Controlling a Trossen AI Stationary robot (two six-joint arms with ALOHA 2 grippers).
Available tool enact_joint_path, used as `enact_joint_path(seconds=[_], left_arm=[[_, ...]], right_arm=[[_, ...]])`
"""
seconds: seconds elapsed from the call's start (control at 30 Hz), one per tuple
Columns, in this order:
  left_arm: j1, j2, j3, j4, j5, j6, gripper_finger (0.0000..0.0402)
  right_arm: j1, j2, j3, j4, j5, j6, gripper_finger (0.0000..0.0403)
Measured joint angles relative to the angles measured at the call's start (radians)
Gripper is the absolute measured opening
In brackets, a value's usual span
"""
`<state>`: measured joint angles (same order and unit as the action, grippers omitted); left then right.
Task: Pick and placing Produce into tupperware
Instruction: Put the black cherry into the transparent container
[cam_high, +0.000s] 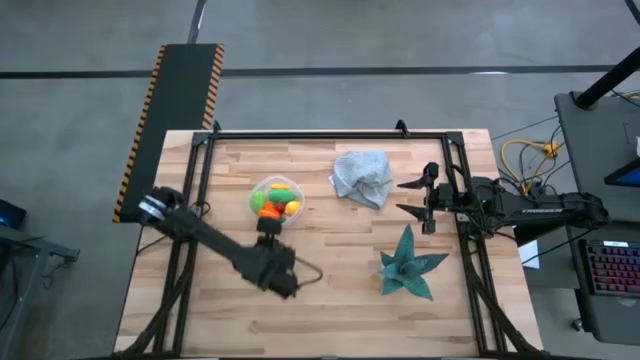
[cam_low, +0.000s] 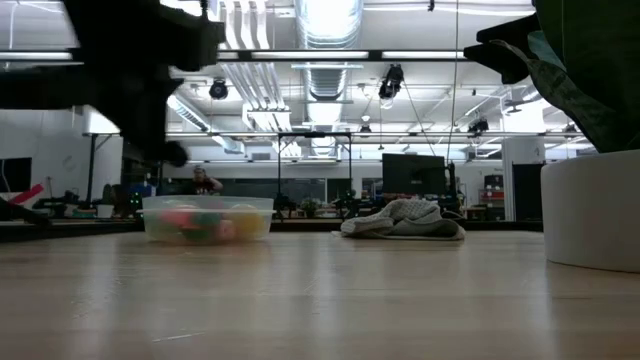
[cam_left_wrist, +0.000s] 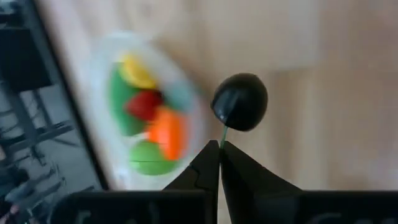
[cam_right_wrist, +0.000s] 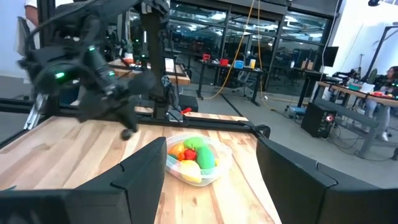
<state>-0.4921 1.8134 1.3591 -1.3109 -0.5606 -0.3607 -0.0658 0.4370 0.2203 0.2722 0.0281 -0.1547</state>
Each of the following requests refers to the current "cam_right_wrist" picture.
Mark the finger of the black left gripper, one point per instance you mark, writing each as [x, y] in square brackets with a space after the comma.
[129, 130]
[141, 83]

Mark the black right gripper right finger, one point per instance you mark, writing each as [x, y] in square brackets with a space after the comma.
[304, 193]

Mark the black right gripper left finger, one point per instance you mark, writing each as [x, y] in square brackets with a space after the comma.
[133, 189]

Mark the orange toy carrot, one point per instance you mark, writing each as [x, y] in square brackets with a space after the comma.
[176, 149]

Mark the yellow-green toy pear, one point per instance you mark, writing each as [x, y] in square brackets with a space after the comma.
[190, 171]

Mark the green ribbed toy vegetable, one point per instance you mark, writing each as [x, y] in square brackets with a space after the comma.
[205, 158]

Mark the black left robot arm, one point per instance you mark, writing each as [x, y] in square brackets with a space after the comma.
[155, 62]

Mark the clear plastic tupperware container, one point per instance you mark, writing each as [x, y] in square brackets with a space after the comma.
[223, 155]

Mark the wooden workbench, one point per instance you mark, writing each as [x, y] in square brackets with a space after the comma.
[180, 79]

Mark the red clamp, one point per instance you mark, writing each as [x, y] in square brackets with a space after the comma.
[186, 110]

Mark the red box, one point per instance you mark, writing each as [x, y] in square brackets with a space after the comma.
[206, 57]
[224, 62]

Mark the black computer tower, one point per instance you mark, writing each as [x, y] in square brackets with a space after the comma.
[315, 119]

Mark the blue box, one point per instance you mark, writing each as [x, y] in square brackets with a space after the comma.
[238, 64]

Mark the black desk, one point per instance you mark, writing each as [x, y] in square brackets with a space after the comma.
[248, 69]

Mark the wooden desk with grey legs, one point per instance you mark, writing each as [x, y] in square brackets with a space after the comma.
[348, 90]

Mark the yellow box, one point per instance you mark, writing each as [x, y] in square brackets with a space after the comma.
[252, 63]

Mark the person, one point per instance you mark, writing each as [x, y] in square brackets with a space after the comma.
[392, 74]
[31, 14]

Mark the black monitor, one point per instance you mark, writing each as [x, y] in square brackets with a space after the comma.
[330, 56]

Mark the silver aluminium rail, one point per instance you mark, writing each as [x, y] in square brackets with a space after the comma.
[34, 112]

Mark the black rig frame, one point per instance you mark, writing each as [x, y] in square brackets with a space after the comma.
[224, 125]

